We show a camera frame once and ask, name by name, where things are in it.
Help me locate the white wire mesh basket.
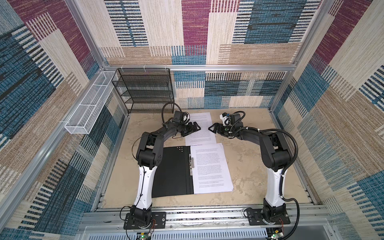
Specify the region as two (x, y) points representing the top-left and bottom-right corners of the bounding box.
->
(65, 71), (115, 135)

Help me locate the orange black file folder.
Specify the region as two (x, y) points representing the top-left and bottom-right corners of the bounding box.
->
(152, 146), (194, 198)

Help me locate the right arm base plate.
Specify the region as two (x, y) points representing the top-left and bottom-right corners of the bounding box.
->
(243, 208), (291, 226)

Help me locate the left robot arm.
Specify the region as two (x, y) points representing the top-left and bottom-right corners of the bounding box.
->
(126, 102), (201, 228)

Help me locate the black wire mesh shelf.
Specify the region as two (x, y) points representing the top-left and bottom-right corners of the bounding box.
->
(112, 68), (175, 113)

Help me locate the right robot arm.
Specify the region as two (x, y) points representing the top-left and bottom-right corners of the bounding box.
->
(208, 111), (299, 224)

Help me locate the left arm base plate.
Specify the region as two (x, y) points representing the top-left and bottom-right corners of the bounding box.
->
(124, 212), (167, 230)

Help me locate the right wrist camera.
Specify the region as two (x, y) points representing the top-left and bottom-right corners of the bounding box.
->
(220, 113), (236, 126)

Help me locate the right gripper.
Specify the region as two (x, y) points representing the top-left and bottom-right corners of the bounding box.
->
(208, 122), (234, 136)

